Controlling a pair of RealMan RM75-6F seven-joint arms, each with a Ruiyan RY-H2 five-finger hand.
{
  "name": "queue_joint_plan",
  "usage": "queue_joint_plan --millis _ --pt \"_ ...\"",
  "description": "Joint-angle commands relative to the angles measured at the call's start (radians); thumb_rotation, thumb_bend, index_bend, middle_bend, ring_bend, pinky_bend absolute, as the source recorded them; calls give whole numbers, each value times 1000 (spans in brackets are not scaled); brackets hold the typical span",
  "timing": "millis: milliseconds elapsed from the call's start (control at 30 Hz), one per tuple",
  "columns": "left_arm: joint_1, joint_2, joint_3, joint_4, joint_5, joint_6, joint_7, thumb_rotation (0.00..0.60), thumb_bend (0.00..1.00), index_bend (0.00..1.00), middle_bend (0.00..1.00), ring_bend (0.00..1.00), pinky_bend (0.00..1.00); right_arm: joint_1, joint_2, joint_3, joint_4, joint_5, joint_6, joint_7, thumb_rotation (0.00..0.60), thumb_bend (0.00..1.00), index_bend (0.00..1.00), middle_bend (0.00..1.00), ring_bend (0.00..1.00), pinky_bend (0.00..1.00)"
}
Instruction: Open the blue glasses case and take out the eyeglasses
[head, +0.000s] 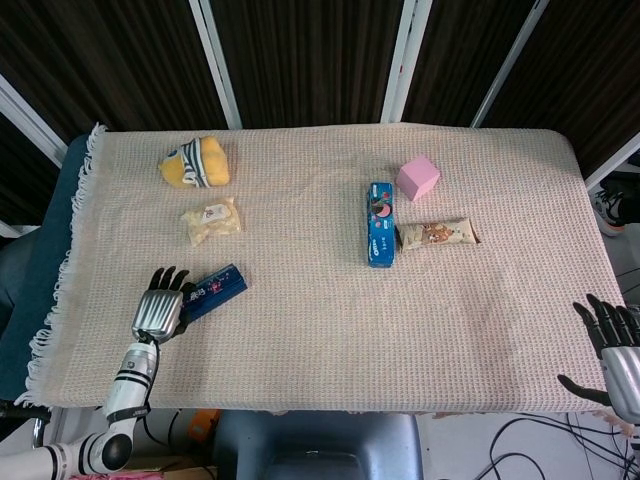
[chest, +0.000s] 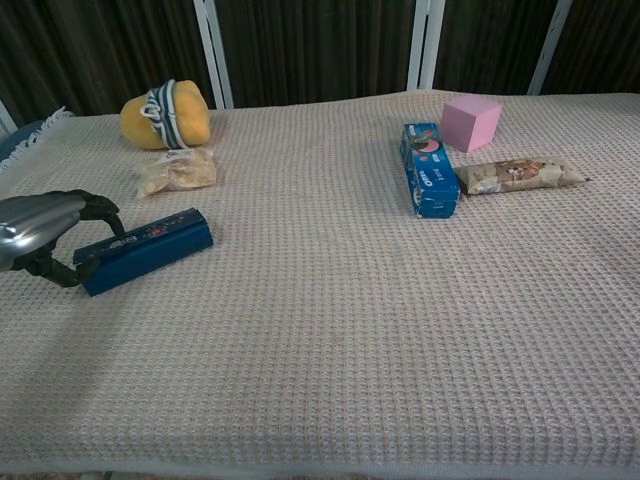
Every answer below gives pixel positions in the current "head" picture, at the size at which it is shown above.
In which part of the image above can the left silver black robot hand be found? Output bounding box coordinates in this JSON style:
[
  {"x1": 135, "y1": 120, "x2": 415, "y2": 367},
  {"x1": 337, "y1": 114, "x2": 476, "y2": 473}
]
[{"x1": 130, "y1": 266, "x2": 196, "y2": 346}]

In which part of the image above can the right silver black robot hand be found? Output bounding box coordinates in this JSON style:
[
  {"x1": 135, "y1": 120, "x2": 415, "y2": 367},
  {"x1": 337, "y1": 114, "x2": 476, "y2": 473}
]
[{"x1": 557, "y1": 293, "x2": 640, "y2": 426}]

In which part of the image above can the dark blue floral glasses case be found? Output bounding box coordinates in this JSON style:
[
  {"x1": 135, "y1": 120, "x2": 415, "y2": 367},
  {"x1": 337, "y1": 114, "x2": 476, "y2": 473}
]
[{"x1": 182, "y1": 263, "x2": 249, "y2": 321}]

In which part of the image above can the clear bag of pale snacks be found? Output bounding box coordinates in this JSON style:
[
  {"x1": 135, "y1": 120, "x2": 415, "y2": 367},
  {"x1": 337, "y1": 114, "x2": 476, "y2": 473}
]
[{"x1": 180, "y1": 196, "x2": 242, "y2": 247}]

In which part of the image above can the orange object under table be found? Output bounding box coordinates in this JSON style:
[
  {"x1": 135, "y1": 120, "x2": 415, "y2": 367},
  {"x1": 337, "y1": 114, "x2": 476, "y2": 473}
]
[{"x1": 188, "y1": 409, "x2": 221, "y2": 441}]

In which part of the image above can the dark teal padded table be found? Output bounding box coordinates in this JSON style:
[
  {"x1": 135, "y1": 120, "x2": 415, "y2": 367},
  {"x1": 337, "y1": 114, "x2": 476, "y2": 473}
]
[{"x1": 0, "y1": 133, "x2": 96, "y2": 401}]

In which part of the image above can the yellow plush toy striped band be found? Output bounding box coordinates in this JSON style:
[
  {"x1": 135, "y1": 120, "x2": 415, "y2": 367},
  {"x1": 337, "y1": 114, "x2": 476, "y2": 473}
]
[{"x1": 158, "y1": 136, "x2": 231, "y2": 190}]

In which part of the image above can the brown cardboard box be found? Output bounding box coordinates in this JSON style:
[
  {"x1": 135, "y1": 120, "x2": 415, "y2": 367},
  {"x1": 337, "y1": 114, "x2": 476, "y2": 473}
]
[{"x1": 119, "y1": 452, "x2": 219, "y2": 480}]

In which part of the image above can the black white sneaker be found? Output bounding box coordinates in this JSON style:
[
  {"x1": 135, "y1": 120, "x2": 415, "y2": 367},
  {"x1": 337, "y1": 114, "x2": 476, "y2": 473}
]
[{"x1": 592, "y1": 172, "x2": 640, "y2": 236}]

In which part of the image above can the beige waffle fringed tablecloth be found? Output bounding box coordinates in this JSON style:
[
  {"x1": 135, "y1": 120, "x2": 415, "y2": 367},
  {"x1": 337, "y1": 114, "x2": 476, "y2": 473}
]
[{"x1": 14, "y1": 122, "x2": 631, "y2": 419}]

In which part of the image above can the chrome metal tube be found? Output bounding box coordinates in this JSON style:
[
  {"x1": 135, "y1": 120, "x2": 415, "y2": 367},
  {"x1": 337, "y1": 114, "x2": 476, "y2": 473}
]
[{"x1": 30, "y1": 417, "x2": 52, "y2": 464}]

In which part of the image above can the grey blue chair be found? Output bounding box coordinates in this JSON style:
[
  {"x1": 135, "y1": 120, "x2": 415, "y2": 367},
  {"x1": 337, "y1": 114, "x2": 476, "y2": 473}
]
[{"x1": 212, "y1": 409, "x2": 425, "y2": 480}]

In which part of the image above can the beige cartoon snack bar wrapper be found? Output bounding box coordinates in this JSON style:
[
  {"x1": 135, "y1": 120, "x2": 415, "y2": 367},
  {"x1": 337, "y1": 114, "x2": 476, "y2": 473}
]
[{"x1": 395, "y1": 217, "x2": 484, "y2": 252}]

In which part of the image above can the blue Oreo cookie box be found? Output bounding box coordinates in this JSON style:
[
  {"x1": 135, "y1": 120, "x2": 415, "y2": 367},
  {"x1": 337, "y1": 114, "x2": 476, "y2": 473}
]
[{"x1": 367, "y1": 181, "x2": 400, "y2": 270}]

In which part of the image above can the pink cube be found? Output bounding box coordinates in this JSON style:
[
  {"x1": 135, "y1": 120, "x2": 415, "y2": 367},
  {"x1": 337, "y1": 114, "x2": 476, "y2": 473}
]
[{"x1": 395, "y1": 154, "x2": 442, "y2": 203}]

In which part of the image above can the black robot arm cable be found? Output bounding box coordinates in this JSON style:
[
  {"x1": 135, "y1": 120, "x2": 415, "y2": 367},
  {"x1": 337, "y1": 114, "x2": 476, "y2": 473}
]
[{"x1": 139, "y1": 327, "x2": 176, "y2": 449}]

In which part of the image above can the black floor cable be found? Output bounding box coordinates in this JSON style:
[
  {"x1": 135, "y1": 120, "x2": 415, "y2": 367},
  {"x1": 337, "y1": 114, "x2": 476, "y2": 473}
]
[{"x1": 487, "y1": 414, "x2": 640, "y2": 480}]

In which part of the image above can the white screen frame post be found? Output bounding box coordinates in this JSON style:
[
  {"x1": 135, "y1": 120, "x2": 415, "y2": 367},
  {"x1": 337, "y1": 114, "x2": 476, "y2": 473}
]
[
  {"x1": 0, "y1": 74, "x2": 69, "y2": 169},
  {"x1": 188, "y1": 0, "x2": 245, "y2": 130},
  {"x1": 380, "y1": 0, "x2": 434, "y2": 125},
  {"x1": 470, "y1": 0, "x2": 551, "y2": 129},
  {"x1": 584, "y1": 144, "x2": 640, "y2": 192}
]

